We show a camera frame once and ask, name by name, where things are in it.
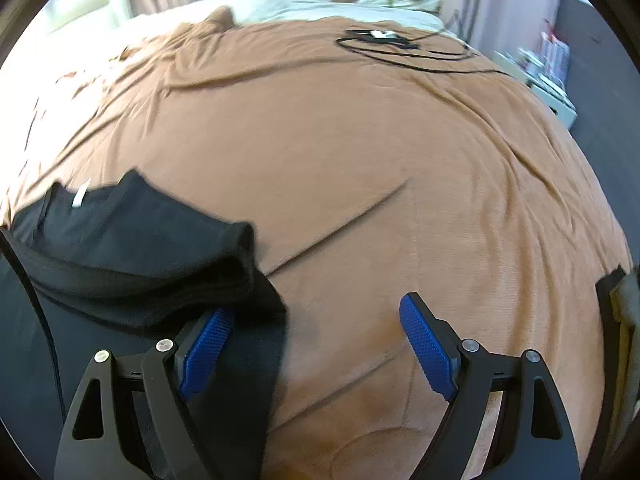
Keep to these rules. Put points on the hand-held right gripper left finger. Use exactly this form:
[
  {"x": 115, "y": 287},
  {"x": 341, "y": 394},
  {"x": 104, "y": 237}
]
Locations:
[{"x": 202, "y": 357}]

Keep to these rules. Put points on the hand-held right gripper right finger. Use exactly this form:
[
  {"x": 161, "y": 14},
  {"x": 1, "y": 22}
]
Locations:
[{"x": 425, "y": 347}]

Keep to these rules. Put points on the black mesh garment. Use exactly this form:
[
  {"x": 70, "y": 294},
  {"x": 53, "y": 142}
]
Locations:
[{"x": 140, "y": 255}]

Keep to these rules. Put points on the olive and black hanging clothes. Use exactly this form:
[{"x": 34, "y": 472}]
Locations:
[{"x": 622, "y": 310}]

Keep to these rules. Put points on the brown fleece blanket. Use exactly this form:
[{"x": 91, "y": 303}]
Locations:
[{"x": 350, "y": 185}]

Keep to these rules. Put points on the white storage rack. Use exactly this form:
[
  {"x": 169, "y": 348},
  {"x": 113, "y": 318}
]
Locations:
[{"x": 545, "y": 70}]

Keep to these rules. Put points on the small white device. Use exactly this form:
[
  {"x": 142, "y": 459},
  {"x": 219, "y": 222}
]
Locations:
[{"x": 381, "y": 35}]

